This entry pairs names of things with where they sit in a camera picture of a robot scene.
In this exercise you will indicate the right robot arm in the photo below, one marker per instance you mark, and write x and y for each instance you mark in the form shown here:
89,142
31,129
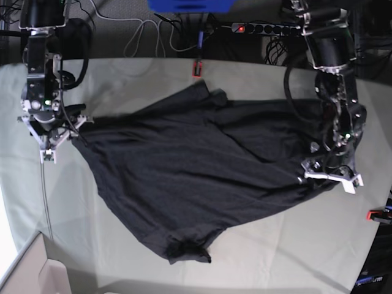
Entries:
42,55

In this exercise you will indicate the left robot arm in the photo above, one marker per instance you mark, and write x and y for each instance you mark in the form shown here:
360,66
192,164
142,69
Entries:
335,120

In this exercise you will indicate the red black clamp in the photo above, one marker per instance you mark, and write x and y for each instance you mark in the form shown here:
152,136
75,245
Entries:
381,216
197,69

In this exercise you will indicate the light green table cloth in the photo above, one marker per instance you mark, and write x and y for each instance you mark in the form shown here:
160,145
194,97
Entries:
317,247

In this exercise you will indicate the red black clamp middle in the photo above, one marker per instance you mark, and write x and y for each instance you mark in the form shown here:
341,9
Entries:
197,69

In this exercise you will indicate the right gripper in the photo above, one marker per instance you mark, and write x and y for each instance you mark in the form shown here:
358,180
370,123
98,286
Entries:
44,121

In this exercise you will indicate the black power strip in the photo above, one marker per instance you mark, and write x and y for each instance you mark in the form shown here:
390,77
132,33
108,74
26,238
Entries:
265,29

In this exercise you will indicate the red black clamp right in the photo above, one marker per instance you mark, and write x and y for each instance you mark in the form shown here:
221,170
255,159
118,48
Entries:
381,216

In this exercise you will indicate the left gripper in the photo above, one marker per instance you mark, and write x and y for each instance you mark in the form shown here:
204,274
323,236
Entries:
331,155

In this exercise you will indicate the blue plastic box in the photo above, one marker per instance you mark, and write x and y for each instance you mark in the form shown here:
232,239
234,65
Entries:
190,6

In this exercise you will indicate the black round bag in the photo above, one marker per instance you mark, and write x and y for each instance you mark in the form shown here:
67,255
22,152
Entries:
75,39

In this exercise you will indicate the black t-shirt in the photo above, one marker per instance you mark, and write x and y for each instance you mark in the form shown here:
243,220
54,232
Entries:
181,171

